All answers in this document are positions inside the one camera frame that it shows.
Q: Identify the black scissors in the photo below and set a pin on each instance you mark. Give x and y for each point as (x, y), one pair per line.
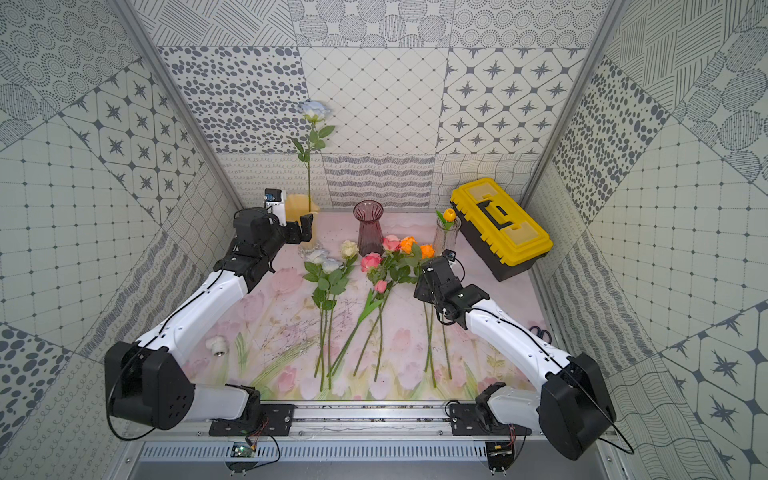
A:
(541, 333)

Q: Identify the pink rose pair stem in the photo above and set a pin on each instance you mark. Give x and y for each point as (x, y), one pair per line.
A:
(396, 271)

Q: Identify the pink rose left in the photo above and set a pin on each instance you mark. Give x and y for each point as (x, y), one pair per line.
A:
(371, 265)

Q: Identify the cream white rose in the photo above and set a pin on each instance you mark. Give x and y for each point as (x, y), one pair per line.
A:
(348, 249)

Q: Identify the clear glass vase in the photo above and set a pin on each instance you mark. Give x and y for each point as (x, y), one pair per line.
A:
(446, 235)

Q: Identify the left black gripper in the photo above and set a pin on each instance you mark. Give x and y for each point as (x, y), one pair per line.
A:
(294, 230)

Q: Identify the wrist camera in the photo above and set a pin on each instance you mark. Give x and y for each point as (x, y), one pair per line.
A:
(274, 203)
(447, 255)

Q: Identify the white round knob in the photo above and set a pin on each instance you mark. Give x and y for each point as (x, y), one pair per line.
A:
(217, 345)

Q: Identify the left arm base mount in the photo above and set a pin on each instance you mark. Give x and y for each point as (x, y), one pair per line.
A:
(266, 419)

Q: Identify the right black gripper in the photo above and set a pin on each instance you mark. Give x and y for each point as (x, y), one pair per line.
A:
(422, 290)

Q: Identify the floral pink table mat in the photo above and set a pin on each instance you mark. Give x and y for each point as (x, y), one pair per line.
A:
(273, 336)

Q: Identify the white-blue rose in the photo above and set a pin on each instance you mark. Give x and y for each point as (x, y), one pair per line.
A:
(331, 285)
(318, 265)
(316, 115)

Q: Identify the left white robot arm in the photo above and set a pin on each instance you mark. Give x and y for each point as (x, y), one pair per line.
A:
(144, 380)

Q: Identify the yellow black toolbox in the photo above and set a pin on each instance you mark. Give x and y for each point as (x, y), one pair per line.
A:
(500, 231)

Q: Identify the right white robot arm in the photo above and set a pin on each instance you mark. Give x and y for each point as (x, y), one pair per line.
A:
(570, 403)

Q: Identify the yellow tulip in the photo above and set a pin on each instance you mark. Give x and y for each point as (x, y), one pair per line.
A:
(446, 219)

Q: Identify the yellow ruffled vase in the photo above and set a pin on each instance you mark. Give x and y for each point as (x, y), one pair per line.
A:
(298, 205)

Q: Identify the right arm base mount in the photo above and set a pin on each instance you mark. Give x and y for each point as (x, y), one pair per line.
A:
(477, 419)

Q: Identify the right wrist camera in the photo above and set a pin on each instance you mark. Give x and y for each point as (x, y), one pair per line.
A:
(447, 255)

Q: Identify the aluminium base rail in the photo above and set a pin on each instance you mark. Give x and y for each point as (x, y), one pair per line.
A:
(352, 432)

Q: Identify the orange rose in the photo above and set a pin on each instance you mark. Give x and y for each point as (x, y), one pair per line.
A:
(446, 352)
(411, 256)
(427, 252)

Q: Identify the pink tulip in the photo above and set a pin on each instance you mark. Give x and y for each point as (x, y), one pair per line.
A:
(374, 300)

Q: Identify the purple glass vase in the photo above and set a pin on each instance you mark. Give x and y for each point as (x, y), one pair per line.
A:
(368, 213)

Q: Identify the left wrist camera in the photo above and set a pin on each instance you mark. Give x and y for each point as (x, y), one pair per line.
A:
(274, 203)

